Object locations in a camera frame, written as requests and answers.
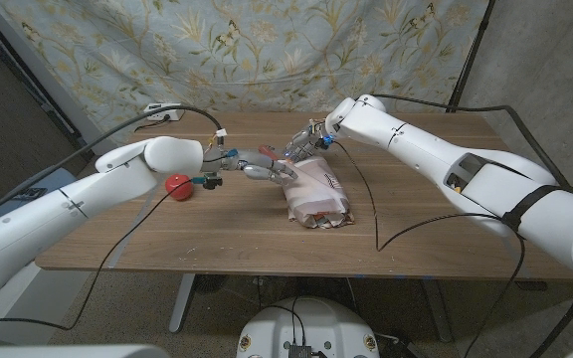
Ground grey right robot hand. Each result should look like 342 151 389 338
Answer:
283 118 332 163

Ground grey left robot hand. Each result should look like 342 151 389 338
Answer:
201 147 299 187

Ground beige orange patterned cloth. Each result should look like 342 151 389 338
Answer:
281 155 355 230

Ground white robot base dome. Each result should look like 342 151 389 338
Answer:
236 296 381 358

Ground red ball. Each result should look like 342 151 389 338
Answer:
164 173 195 202

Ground floral printed backdrop cloth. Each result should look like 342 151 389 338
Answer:
0 0 489 150

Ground black flat device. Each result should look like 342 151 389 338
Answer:
15 186 47 200

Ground white power strip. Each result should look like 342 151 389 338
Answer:
142 102 186 122

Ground grey table leg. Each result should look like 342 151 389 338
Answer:
421 277 453 344
168 272 198 334

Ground black backdrop stand pole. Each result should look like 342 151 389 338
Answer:
445 0 496 113

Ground white robot torso panel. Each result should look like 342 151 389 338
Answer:
0 343 171 358

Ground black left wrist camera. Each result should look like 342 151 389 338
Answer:
191 172 224 191

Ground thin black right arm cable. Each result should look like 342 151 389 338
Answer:
333 140 526 358

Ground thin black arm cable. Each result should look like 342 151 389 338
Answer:
333 140 526 358
0 179 193 332

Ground black power strip cable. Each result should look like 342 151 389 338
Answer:
133 114 172 133

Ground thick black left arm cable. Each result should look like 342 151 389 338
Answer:
0 103 226 225

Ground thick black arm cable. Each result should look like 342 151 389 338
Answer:
0 103 226 225
369 92 573 358

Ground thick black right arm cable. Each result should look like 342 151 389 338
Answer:
369 92 573 358

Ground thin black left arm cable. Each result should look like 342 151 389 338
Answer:
0 179 193 332

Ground dark slanted wall rail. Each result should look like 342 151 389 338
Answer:
0 4 95 161

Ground black arm strap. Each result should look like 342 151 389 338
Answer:
502 184 573 233

